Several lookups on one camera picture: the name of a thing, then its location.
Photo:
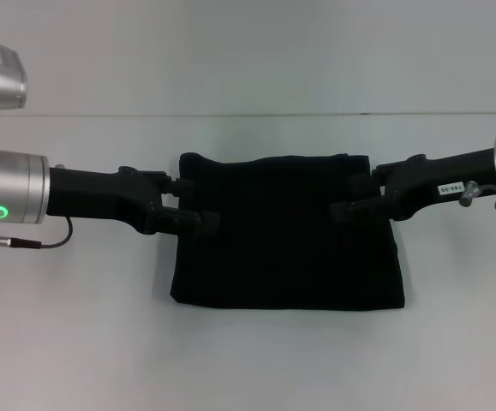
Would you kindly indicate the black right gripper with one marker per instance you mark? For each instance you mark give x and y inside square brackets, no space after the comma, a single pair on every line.
[436,184]

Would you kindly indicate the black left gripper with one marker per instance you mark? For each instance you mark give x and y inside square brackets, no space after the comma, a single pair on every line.
[102,194]

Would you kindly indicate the black shirt with FREE print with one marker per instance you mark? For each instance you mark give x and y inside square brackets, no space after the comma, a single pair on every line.
[286,257]

